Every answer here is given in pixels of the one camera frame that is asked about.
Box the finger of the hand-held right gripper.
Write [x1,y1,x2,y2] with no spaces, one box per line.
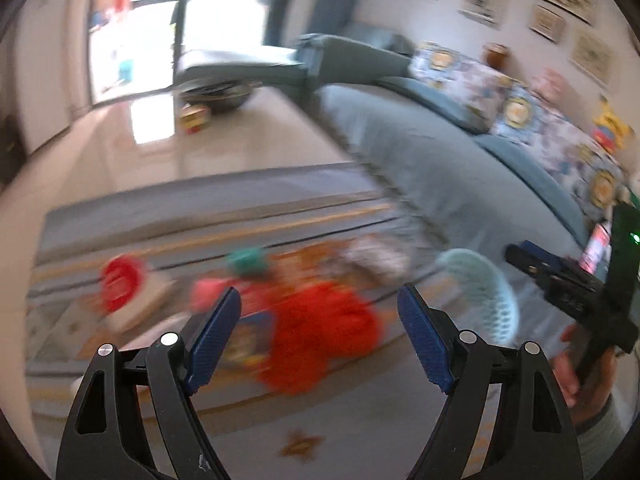
[504,240,569,287]

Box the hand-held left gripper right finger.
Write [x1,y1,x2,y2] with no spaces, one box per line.
[397,283,584,480]

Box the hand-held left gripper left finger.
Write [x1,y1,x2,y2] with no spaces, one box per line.
[56,286,243,480]

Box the person's right hand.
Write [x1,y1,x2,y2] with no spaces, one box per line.
[552,324,617,427]

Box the colourful printed packet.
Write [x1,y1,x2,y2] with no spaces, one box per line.
[222,310,276,368]

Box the pink wrapper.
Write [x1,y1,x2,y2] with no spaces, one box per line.
[190,277,236,313]

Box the light blue woven basket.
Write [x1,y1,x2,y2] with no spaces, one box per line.
[434,249,521,348]

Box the teal sofa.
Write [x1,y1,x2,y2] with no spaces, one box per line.
[297,24,640,261]

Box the white flat box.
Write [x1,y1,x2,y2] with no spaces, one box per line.
[102,275,176,333]

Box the green crumpled wrapper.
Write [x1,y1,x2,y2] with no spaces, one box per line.
[225,247,268,276]

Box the floral printed wrapper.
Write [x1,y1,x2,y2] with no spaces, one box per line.
[342,235,413,283]

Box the red mesh bag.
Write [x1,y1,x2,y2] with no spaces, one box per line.
[260,280,383,396]

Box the red round lid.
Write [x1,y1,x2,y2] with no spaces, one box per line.
[98,255,149,313]

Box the grey striped rug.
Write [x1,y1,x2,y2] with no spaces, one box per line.
[25,162,576,480]

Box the orange wrapper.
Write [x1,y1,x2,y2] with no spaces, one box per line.
[272,242,346,286]

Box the grey sofa throw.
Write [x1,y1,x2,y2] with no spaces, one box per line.
[319,84,587,261]

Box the yellow plush toy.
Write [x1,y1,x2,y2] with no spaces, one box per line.
[592,95,633,153]

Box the pink plush toy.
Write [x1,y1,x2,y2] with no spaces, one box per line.
[532,69,568,103]

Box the brown plush toy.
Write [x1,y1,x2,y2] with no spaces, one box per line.
[482,42,511,70]

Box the small framed picture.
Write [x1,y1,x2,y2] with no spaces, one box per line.
[527,5,567,44]
[457,0,503,24]
[569,30,617,86]

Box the colourful toy box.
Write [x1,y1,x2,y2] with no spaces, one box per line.
[179,104,212,136]

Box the dark round bowl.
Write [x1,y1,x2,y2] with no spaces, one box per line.
[179,81,253,112]

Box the teal footstool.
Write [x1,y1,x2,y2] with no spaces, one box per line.
[174,45,313,92]

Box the glass balcony door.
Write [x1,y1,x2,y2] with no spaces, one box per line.
[87,0,281,107]

